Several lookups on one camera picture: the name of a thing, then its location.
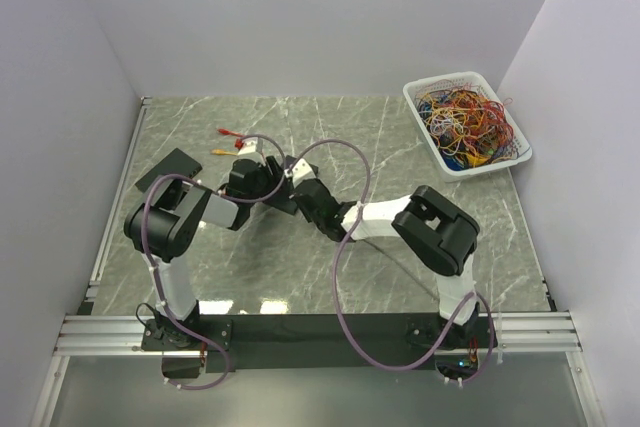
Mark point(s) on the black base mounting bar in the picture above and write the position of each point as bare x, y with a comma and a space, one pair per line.
287, 341

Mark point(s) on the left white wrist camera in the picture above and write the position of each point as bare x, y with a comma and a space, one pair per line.
252, 149

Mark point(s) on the aluminium rail frame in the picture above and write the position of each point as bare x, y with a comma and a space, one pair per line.
122, 336

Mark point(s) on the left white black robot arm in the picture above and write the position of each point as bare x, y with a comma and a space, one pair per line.
164, 222

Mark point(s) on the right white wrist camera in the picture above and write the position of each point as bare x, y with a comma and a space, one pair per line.
299, 170

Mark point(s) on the black network switch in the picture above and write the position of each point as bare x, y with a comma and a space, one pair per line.
176, 162
282, 200

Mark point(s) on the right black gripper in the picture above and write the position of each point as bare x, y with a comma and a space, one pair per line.
293, 197

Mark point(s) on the white plastic basket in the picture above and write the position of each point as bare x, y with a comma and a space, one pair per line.
465, 126

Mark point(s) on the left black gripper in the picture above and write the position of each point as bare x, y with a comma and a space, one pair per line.
266, 169

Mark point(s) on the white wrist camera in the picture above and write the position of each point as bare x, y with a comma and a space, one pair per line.
252, 149
299, 170

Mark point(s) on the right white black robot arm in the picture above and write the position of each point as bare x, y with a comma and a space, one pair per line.
440, 234

